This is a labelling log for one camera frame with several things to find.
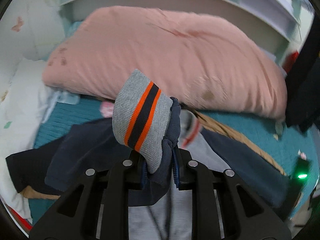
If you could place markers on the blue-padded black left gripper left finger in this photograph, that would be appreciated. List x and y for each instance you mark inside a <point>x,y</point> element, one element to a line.
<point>95,207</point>

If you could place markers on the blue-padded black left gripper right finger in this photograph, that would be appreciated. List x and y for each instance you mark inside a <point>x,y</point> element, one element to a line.
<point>223,206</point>

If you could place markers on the grey navy baseball jacket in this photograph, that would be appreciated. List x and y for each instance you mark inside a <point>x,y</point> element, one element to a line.
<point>147,121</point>

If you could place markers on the navy yellow puffer jacket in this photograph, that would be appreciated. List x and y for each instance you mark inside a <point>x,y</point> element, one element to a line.
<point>302,83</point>

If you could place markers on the white pillow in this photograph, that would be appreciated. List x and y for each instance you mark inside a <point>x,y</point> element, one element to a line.
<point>28,103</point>

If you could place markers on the pink quilted duvet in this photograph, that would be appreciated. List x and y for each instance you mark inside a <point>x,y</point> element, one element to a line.
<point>204,61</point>

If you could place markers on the purple headboard shelf unit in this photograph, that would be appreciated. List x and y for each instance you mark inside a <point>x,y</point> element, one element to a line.
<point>276,26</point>

